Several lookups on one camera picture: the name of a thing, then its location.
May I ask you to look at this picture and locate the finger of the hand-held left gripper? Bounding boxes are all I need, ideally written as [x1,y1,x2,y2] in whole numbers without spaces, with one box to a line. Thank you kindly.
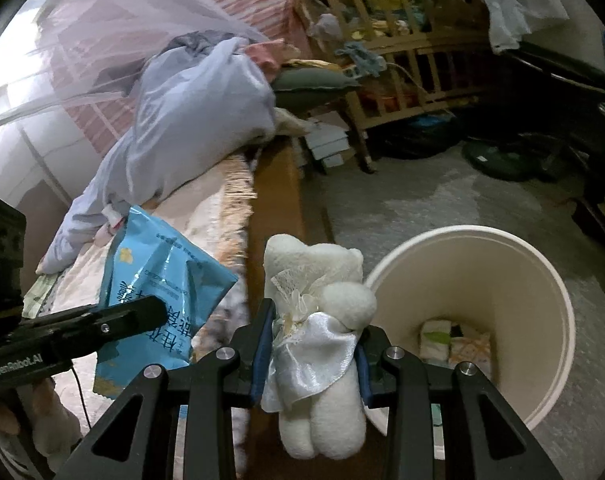
[22,296,168,358]

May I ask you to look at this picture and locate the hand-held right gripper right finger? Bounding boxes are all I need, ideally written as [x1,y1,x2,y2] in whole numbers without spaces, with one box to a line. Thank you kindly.
[355,325,550,480]

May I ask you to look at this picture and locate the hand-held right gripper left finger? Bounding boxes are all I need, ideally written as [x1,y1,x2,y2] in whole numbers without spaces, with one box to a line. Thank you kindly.
[55,299,278,480]

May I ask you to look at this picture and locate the blue snack bag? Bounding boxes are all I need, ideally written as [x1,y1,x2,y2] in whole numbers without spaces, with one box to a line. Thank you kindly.
[93,204,239,401]

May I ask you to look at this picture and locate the white green tissue packet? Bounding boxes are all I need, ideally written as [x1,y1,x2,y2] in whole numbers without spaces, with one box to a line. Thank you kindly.
[419,319,455,363]

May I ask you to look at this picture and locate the white plush bear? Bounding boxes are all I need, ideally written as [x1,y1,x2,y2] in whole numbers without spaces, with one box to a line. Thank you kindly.
[260,234,378,461]

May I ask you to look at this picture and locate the cream trash bin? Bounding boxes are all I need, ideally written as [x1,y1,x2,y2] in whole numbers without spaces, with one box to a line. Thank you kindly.
[365,225,576,433]

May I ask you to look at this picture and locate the person's left hand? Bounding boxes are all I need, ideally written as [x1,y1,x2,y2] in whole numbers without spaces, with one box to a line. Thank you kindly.
[0,377,80,461]

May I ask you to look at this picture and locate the patterned bed sheet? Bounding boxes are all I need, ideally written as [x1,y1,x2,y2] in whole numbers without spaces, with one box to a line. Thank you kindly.
[22,275,58,318]

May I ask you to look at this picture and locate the orange patterned packet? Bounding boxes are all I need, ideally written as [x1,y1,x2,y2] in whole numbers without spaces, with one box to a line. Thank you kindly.
[449,332,492,378]

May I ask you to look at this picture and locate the grey-blue quilt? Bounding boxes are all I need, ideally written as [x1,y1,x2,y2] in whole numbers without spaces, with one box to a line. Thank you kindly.
[35,35,278,276]

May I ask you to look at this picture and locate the white cardboard boxes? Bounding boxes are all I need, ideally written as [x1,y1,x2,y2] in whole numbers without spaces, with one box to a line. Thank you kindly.
[302,120,355,171]

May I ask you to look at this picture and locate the white mosquito net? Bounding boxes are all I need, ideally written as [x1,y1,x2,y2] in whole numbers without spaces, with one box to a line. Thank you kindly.
[0,0,268,131]

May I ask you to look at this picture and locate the grey-green pillow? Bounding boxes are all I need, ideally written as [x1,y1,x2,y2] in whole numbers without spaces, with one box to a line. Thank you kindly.
[272,67,360,111]

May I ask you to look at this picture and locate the pink crumpled cloth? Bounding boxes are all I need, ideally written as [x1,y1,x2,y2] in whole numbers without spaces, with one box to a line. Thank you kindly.
[245,40,300,81]

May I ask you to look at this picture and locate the blue rag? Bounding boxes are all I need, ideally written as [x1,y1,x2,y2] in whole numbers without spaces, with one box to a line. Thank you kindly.
[335,42,385,76]

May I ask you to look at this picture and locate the wooden crib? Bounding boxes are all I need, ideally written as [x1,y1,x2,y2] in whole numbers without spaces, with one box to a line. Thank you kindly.
[292,0,498,173]

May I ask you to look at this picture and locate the dark furniture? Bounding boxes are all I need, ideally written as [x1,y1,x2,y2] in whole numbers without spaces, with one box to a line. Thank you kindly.
[502,35,605,241]

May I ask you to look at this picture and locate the white hanging cloth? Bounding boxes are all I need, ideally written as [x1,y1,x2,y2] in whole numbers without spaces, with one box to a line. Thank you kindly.
[442,0,570,53]

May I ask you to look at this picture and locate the black cable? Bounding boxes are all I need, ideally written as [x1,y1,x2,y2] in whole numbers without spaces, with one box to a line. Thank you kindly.
[70,360,90,431]

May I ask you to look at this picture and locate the wooden bed frame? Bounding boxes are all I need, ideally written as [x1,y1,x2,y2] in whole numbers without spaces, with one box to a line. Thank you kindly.
[245,137,333,480]

